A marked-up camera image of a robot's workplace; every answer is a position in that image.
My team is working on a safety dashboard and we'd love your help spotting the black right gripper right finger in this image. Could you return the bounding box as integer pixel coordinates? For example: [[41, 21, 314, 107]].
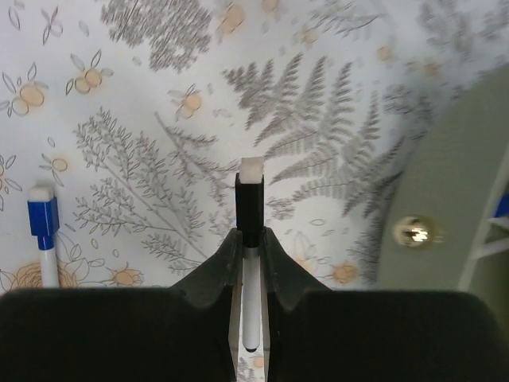
[[260, 229, 508, 381]]

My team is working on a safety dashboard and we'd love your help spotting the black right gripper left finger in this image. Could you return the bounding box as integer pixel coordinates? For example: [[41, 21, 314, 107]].
[[1, 230, 241, 381]]

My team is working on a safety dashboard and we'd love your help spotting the cream cylindrical drawer box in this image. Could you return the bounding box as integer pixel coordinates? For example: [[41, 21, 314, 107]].
[[375, 61, 509, 291]]

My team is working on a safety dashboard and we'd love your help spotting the black cap marker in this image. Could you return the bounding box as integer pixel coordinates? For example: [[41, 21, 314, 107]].
[[235, 157, 264, 353]]

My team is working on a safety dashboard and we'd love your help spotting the blue cap marker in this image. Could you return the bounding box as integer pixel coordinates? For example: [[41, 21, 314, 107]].
[[27, 185, 60, 288]]

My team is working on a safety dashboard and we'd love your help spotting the floral table mat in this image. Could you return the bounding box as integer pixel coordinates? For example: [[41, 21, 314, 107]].
[[0, 0, 509, 382]]

